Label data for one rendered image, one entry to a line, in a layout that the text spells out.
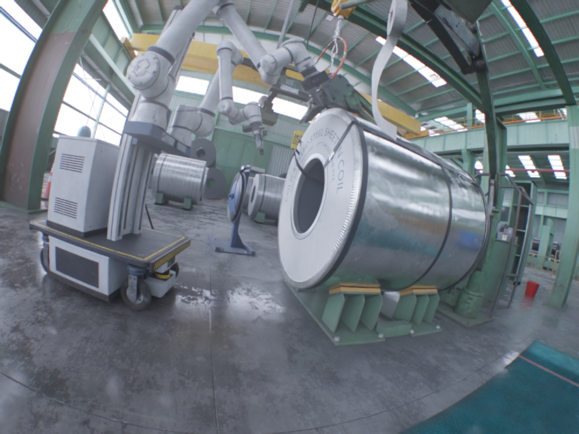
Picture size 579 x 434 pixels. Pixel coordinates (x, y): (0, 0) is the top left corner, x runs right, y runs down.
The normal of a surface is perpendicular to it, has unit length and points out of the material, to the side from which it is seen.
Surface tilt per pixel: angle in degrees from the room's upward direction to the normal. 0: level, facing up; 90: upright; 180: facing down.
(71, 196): 90
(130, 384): 0
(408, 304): 90
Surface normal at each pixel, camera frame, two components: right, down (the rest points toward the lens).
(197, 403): 0.21, -0.98
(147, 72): 0.23, 0.27
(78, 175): 0.11, 0.08
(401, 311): -0.93, -0.18
